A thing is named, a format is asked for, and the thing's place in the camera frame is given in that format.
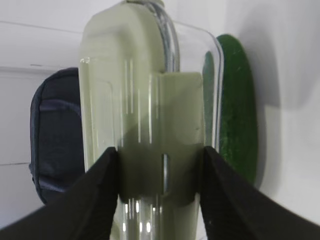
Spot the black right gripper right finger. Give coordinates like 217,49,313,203
200,146,320,240

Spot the green cucumber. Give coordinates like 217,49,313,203
217,34,258,185

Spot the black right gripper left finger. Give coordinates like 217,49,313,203
0,147,119,240

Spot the dark navy lunch bag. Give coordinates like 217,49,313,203
29,67,85,204

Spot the glass container green lid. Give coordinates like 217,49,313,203
79,0,224,240

